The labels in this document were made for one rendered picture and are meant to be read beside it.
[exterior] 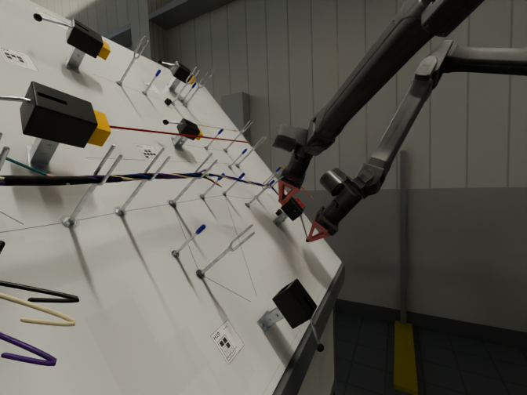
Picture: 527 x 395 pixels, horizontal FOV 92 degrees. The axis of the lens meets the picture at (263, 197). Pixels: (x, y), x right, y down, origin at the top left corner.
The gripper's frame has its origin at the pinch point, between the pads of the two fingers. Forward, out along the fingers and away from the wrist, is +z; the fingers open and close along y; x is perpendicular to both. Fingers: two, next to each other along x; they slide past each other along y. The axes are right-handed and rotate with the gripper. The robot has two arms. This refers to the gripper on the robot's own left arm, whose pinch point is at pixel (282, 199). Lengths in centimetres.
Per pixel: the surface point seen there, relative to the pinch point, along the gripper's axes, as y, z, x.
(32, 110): 50, -16, -30
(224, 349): 46.9, 8.4, 2.6
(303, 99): -176, -30, -25
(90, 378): 60, 4, -9
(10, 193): 52, -6, -30
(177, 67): -11, -23, -50
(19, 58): 33, -16, -55
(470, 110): -143, -64, 90
